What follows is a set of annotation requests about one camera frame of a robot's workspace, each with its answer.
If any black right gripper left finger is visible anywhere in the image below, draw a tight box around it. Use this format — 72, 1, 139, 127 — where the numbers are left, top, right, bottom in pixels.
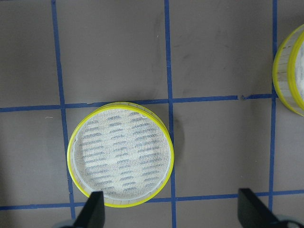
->
72, 191, 105, 228

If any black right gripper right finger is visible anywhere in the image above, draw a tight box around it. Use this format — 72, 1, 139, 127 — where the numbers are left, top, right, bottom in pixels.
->
238, 188, 282, 228

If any yellow bamboo steamer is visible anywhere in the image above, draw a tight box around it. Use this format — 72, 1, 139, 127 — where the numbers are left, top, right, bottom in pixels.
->
272, 25, 304, 116
67, 102, 174, 208

